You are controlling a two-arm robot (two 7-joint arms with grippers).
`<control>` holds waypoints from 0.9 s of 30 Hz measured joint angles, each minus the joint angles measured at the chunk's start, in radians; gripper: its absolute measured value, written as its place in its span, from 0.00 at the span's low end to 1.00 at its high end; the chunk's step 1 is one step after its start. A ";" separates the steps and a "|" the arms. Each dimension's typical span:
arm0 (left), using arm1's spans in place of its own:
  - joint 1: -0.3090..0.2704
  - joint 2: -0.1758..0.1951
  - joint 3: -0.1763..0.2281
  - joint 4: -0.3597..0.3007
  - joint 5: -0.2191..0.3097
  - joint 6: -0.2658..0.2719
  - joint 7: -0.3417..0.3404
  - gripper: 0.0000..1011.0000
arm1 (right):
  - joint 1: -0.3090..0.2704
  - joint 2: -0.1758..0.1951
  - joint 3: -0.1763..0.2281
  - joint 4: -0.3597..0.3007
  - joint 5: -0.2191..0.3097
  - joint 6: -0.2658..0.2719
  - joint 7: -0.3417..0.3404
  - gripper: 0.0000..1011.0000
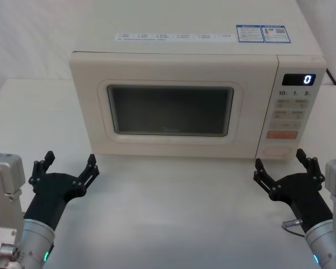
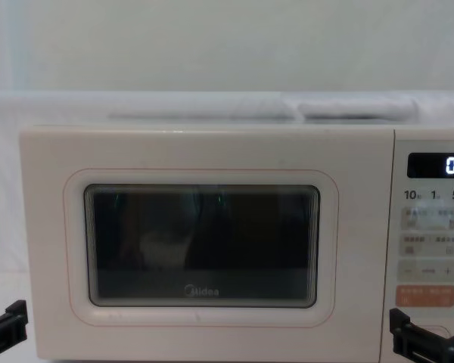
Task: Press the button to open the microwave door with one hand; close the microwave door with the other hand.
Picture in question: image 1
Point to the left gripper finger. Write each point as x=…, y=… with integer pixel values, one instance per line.
x=39, y=171
x=86, y=176

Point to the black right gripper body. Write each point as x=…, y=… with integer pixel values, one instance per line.
x=302, y=196

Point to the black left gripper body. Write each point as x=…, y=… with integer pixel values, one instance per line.
x=49, y=196

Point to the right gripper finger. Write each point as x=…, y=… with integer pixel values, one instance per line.
x=310, y=168
x=264, y=179

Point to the cream microwave oven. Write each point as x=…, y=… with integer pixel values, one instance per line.
x=168, y=67

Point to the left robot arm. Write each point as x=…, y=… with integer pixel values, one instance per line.
x=5, y=196

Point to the white table cloth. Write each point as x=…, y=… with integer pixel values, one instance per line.
x=168, y=218

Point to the white curtain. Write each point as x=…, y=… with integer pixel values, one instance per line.
x=30, y=33

